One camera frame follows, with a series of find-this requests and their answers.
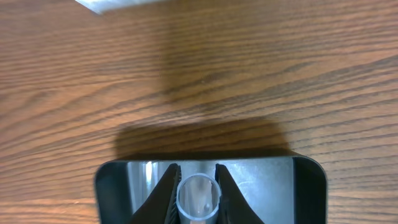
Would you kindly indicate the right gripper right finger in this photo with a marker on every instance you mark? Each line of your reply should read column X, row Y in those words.
column 233, row 208

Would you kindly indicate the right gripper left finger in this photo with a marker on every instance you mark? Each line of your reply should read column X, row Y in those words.
column 158, row 208

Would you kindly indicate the black tray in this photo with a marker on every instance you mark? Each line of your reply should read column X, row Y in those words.
column 311, row 193

